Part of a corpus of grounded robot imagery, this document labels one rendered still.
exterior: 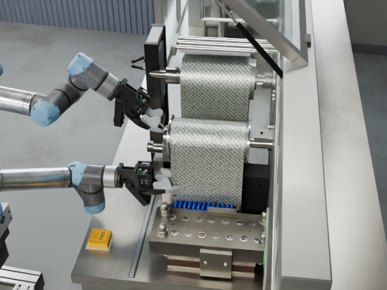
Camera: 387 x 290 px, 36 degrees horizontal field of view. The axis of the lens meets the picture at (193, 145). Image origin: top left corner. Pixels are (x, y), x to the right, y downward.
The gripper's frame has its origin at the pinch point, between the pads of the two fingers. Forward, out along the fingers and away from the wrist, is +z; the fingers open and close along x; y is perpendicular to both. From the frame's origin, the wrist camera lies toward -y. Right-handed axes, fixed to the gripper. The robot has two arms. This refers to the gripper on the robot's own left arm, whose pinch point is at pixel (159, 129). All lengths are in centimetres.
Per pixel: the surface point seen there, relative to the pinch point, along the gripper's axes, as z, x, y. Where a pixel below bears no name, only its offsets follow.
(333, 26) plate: 33, 46, 50
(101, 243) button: 8.1, -20.9, -37.6
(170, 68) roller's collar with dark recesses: -6.0, 22.7, 8.2
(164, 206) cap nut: 15.2, -15.6, -12.9
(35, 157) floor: -5, 132, -168
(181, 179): 15.2, -7.9, -5.4
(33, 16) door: -61, 321, -204
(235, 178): 27.3, -8.0, 7.5
